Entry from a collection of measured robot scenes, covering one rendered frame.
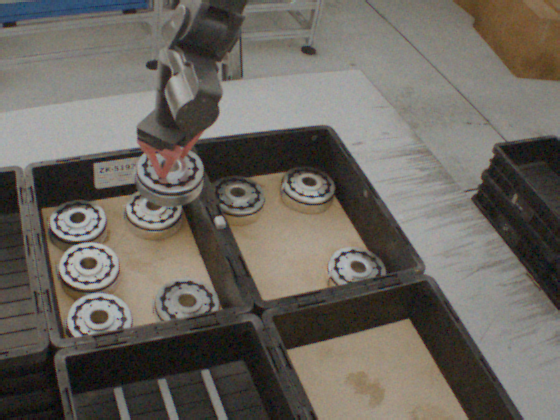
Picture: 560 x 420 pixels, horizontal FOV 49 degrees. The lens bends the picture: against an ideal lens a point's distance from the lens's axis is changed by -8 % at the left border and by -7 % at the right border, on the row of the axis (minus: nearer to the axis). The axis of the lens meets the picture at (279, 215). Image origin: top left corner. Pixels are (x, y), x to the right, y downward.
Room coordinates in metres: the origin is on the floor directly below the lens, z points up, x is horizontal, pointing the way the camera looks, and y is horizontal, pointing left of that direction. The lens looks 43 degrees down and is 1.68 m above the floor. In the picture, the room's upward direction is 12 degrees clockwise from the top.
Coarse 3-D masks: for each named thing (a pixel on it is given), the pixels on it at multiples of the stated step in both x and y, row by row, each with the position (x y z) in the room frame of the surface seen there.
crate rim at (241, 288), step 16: (48, 160) 0.82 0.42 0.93; (64, 160) 0.83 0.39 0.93; (80, 160) 0.83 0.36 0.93; (96, 160) 0.85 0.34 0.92; (32, 176) 0.77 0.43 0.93; (32, 192) 0.74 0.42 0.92; (32, 208) 0.69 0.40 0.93; (208, 208) 0.78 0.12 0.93; (32, 224) 0.66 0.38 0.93; (208, 224) 0.75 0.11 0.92; (224, 240) 0.72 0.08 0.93; (224, 256) 0.68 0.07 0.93; (48, 288) 0.55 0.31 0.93; (240, 288) 0.63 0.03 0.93; (48, 304) 0.53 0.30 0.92; (48, 320) 0.49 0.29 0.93; (176, 320) 0.54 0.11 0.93; (192, 320) 0.55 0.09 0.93; (208, 320) 0.56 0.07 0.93; (80, 336) 0.48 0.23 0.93; (96, 336) 0.49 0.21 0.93; (112, 336) 0.49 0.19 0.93; (128, 336) 0.50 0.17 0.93
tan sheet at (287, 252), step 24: (264, 192) 0.96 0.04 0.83; (264, 216) 0.89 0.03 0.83; (288, 216) 0.91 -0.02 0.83; (312, 216) 0.92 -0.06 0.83; (336, 216) 0.93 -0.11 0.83; (240, 240) 0.82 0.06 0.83; (264, 240) 0.83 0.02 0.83; (288, 240) 0.84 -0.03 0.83; (312, 240) 0.86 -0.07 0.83; (336, 240) 0.87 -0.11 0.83; (360, 240) 0.88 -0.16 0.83; (264, 264) 0.78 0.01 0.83; (288, 264) 0.79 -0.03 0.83; (312, 264) 0.80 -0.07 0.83; (264, 288) 0.72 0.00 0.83; (288, 288) 0.73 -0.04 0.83; (312, 288) 0.74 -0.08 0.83
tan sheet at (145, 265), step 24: (48, 216) 0.78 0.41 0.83; (120, 216) 0.82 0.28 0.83; (48, 240) 0.72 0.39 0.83; (120, 240) 0.76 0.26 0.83; (144, 240) 0.77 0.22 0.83; (168, 240) 0.78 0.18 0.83; (192, 240) 0.80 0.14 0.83; (120, 264) 0.71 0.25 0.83; (144, 264) 0.72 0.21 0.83; (168, 264) 0.73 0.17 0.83; (192, 264) 0.74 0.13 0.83; (120, 288) 0.66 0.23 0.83; (144, 288) 0.67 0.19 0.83; (144, 312) 0.62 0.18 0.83
